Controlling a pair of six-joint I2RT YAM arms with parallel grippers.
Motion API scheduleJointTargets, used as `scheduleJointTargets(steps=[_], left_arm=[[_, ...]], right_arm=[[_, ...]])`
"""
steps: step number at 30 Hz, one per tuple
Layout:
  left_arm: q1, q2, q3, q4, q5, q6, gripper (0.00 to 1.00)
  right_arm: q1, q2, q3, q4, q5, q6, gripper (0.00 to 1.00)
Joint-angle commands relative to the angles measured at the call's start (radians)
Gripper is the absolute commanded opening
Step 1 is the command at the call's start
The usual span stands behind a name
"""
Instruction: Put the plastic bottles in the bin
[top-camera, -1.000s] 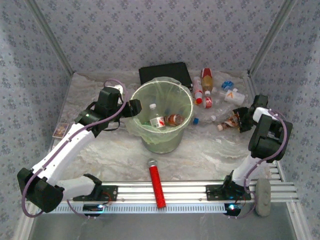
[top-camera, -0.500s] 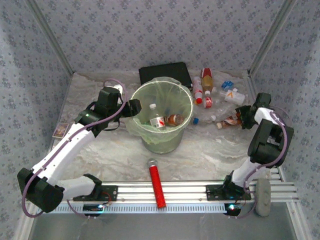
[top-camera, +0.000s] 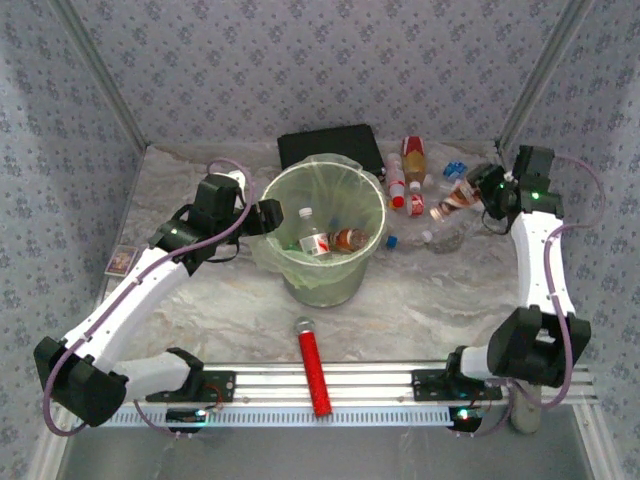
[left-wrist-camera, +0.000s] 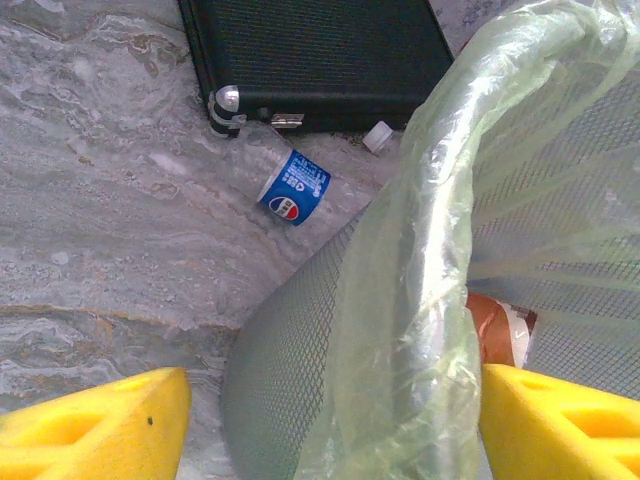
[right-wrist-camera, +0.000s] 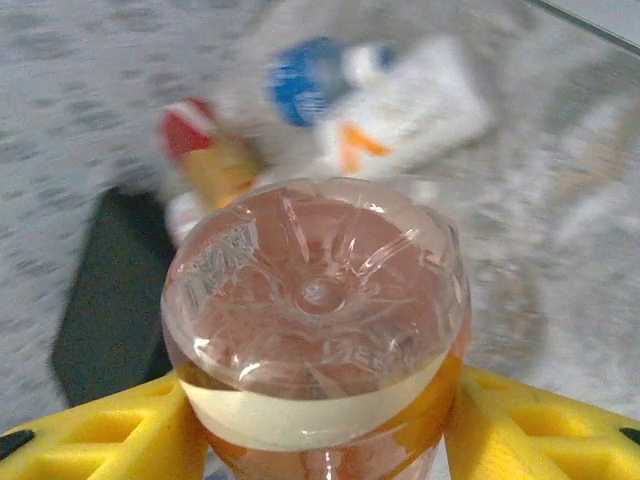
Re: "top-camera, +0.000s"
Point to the small black controller board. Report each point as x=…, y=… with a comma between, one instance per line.
x=467, y=419
x=182, y=416

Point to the white bottle red cap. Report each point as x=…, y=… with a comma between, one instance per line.
x=395, y=172

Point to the plain clear bottle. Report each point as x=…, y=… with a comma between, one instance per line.
x=447, y=242

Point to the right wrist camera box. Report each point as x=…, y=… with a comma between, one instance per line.
x=509, y=176

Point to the copper label drink bottle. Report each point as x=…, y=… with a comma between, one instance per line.
x=457, y=199
x=350, y=240

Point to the aluminium rail base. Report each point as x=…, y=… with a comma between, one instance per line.
x=360, y=382

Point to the tall water bottle white cap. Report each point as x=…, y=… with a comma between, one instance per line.
x=314, y=242

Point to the aluminium frame post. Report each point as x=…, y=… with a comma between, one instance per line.
x=542, y=75
x=106, y=75

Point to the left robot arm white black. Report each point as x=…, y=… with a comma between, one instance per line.
x=125, y=300

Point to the tea bottle red gold label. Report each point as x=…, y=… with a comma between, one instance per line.
x=414, y=165

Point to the black flat case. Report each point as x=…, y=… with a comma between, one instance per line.
x=325, y=142

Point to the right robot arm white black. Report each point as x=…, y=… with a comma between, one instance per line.
x=535, y=260

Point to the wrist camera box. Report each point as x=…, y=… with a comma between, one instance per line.
x=509, y=176
x=237, y=179

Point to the red glitter microphone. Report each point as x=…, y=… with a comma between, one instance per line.
x=312, y=365

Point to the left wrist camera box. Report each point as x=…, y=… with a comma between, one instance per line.
x=237, y=179

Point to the small blue crushed bottle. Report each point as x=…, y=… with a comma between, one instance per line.
x=455, y=170

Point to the green plastic bin liner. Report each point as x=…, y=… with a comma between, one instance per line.
x=265, y=255

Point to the translucent grey waste bin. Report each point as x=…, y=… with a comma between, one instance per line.
x=325, y=295

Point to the small colourful card pack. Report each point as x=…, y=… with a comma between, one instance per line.
x=122, y=260

